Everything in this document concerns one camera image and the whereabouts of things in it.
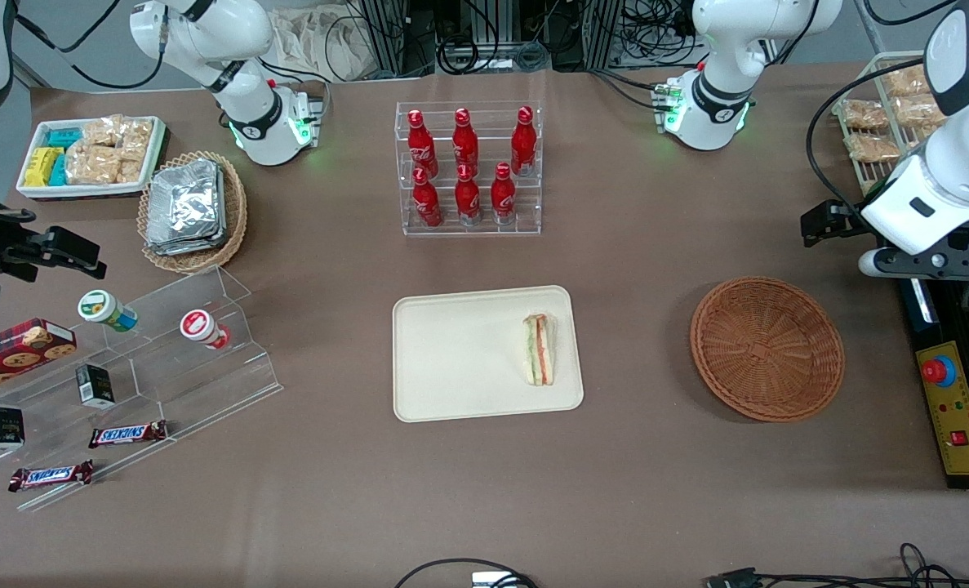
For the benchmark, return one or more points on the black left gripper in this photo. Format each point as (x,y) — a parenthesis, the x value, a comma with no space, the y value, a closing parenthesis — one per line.
(846,222)

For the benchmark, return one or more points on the triangular sandwich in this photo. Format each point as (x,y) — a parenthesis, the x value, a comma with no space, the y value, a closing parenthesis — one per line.
(539,351)

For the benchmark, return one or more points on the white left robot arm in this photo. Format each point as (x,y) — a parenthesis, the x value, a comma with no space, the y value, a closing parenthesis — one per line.
(713,114)

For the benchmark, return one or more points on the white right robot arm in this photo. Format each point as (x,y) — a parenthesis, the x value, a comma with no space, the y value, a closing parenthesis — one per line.
(249,122)

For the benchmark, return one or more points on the brown wicker basket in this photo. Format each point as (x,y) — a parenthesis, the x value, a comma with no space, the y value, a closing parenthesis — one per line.
(766,351)

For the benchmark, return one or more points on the light tan wicker basket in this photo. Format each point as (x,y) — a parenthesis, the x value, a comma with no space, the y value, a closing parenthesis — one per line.
(235,212)

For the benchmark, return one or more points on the beige plastic tray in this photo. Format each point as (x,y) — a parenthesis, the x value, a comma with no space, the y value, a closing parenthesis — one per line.
(460,359)

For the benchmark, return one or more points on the green lid white cup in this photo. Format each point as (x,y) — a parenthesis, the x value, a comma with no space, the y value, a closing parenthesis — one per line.
(99,307)

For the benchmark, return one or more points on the white plastic snack bin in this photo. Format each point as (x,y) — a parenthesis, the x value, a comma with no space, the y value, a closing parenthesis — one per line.
(35,191)

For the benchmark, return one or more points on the teal snack packet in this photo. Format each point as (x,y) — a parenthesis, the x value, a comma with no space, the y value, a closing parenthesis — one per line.
(60,171)
(63,138)

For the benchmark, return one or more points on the clear bagged rice crispy snack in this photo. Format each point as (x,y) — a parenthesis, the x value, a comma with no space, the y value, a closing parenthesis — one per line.
(130,170)
(104,131)
(92,165)
(137,139)

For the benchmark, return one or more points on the yellow snack packet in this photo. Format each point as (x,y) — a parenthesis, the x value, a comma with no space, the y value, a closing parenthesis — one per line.
(40,167)

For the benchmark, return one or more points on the bagged brown pastry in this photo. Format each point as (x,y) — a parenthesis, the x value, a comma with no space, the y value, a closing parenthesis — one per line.
(918,111)
(872,148)
(908,80)
(864,114)

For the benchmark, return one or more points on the silver foil packet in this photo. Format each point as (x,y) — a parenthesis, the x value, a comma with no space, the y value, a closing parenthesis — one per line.
(186,200)
(186,247)

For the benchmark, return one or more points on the red tartan cookie box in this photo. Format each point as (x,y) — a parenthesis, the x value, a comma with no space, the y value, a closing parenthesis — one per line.
(11,353)

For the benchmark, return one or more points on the small black carton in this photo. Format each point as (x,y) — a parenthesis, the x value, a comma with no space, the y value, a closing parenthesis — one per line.
(95,386)
(2,429)

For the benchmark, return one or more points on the red lid white cup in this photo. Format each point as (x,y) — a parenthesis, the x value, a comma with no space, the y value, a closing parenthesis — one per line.
(198,325)

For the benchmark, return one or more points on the clear acrylic stepped stand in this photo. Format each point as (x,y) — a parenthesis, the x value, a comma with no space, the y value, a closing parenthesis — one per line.
(174,384)

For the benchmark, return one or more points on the red emergency stop button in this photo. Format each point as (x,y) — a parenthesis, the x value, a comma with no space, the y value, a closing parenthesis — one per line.
(937,371)

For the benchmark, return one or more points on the brown Snickers bar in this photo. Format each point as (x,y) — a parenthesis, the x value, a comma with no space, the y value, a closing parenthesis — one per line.
(127,434)
(50,475)

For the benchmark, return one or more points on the black and yellow control box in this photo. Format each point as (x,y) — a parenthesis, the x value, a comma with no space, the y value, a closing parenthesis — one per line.
(962,441)

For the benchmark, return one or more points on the clear acrylic bottle rack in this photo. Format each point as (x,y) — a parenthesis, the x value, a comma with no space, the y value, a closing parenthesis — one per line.
(525,212)

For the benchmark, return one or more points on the red cola bottle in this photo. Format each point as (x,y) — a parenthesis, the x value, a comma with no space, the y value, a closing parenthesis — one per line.
(465,143)
(503,198)
(427,202)
(468,200)
(422,147)
(523,145)

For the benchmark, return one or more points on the beige cloth bag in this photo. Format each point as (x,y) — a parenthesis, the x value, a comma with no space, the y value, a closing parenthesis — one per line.
(313,41)

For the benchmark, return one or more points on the aluminium profile frame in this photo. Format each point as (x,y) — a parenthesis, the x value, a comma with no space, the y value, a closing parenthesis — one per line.
(602,33)
(386,37)

